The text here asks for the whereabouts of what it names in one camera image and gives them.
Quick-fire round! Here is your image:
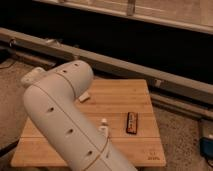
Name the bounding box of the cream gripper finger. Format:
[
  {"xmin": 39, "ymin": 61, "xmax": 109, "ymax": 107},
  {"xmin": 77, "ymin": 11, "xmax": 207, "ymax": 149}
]
[{"xmin": 78, "ymin": 92, "xmax": 90, "ymax": 102}]

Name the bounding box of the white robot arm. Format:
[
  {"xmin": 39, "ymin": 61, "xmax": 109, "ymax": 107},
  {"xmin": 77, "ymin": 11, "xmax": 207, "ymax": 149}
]
[{"xmin": 23, "ymin": 60, "xmax": 137, "ymax": 171}]

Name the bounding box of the clear plastic bottle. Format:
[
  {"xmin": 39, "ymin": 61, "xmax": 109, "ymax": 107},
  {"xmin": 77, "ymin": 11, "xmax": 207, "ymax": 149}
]
[{"xmin": 99, "ymin": 118, "xmax": 109, "ymax": 138}]

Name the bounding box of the black snack bar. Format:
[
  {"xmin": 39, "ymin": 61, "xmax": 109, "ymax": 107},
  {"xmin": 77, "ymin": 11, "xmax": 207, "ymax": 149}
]
[{"xmin": 126, "ymin": 112, "xmax": 138, "ymax": 134}]

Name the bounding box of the blue object at right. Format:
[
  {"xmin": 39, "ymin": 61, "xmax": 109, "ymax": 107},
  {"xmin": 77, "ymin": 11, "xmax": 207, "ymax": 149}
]
[{"xmin": 200, "ymin": 134, "xmax": 213, "ymax": 160}]

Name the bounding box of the grey metal rail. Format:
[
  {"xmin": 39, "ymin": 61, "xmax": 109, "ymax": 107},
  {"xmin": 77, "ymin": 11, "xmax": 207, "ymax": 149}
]
[{"xmin": 0, "ymin": 27, "xmax": 213, "ymax": 120}]

